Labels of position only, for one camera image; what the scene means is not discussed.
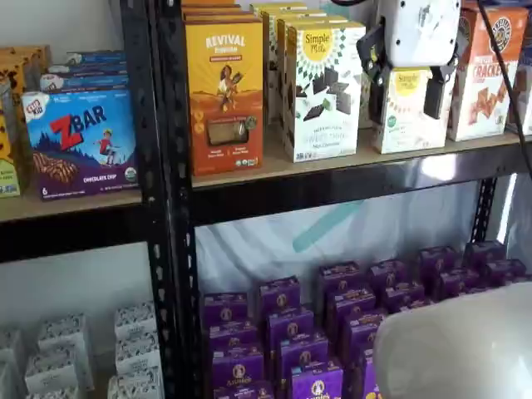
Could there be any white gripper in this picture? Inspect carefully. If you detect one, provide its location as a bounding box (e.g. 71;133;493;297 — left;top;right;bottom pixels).
356;0;462;126

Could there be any small white yellow-label box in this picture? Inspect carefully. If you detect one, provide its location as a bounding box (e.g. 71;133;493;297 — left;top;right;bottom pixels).
357;72;372;131
372;66;455;155

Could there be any Simple Mills Sweet Thins box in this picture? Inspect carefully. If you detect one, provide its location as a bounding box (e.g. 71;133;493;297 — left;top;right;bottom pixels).
249;1;309;17
283;20;367;164
275;14;351;138
260;7;330;126

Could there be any orange white crackers box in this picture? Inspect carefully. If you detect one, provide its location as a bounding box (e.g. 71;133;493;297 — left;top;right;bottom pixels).
446;1;530;143

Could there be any white orange snack box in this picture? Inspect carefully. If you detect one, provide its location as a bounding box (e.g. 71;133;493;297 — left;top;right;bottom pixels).
504;48;532;136

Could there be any wooden shelf board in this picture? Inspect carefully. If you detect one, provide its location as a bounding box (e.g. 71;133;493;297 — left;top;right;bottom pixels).
191;122;532;190
0;181;143;223

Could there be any blue purple Zbar box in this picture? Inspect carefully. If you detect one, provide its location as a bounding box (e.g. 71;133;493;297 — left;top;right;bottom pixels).
65;50;126;66
39;72;131;94
20;87;140;203
47;62;128;78

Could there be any white patterned small box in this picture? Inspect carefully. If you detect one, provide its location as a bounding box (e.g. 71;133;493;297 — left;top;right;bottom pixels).
0;328;27;399
115;332;162;373
113;300;158;340
107;367;164;399
37;313;91;355
24;386;81;399
23;347;96;392

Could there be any yellow chocolate chip snack box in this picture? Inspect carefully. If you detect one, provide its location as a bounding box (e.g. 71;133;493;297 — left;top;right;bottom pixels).
0;44;52;93
0;68;31;199

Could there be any teal tape strip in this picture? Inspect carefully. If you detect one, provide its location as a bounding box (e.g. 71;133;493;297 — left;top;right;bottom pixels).
292;199;366;254

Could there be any black metal shelving unit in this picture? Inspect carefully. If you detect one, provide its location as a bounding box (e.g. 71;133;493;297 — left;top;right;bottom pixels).
154;0;532;399
0;0;168;399

